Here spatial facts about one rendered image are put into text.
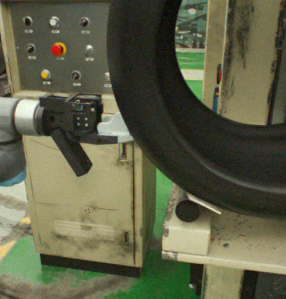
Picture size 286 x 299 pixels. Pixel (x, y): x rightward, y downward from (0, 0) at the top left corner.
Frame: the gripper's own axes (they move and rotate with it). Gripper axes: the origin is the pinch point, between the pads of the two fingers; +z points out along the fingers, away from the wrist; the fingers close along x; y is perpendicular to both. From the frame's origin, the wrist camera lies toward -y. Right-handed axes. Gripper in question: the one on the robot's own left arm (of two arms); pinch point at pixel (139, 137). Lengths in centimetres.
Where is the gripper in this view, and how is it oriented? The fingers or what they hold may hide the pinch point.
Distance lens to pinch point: 67.3
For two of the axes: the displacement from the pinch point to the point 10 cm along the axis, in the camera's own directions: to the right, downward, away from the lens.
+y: 0.2, -9.2, -4.0
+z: 9.8, 1.0, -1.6
